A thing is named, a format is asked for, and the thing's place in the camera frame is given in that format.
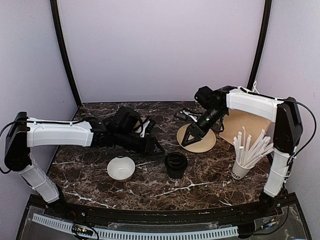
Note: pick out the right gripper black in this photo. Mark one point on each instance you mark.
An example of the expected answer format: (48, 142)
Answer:
(197, 130)

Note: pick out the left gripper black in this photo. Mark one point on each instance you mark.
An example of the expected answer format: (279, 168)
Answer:
(148, 147)

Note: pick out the black plastic cup lid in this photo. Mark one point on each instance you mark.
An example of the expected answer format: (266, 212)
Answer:
(176, 162)

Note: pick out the black paper coffee cup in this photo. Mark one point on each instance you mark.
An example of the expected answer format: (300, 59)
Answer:
(175, 175)

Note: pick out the brown paper bag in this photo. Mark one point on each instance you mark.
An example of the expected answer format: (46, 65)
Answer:
(236, 120)

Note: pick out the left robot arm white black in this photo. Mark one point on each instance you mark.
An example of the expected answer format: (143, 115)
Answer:
(125, 129)

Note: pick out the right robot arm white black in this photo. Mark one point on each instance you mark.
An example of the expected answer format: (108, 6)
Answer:
(284, 113)

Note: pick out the beige round plate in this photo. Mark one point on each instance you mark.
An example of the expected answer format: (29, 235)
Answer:
(206, 144)

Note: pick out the white ceramic bowl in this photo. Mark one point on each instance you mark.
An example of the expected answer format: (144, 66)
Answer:
(121, 168)

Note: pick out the white wrapped straw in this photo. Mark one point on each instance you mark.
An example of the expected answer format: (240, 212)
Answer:
(241, 138)
(246, 150)
(235, 143)
(263, 148)
(254, 148)

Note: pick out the white paper cup holder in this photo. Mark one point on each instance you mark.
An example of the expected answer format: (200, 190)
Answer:
(238, 171)

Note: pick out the small green circuit board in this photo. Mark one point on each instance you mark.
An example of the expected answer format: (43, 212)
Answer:
(81, 230)

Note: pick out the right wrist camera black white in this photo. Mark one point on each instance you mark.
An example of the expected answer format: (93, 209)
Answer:
(186, 114)

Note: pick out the white slotted cable duct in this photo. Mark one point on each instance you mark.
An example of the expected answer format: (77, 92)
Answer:
(108, 234)

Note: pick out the black front rail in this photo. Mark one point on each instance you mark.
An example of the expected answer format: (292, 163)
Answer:
(235, 215)

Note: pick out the right black frame post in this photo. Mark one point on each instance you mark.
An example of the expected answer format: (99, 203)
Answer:
(260, 44)

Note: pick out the black frame post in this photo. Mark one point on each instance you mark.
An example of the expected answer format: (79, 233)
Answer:
(63, 51)
(260, 44)

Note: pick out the left black frame post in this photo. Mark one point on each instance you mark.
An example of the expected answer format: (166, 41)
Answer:
(63, 51)

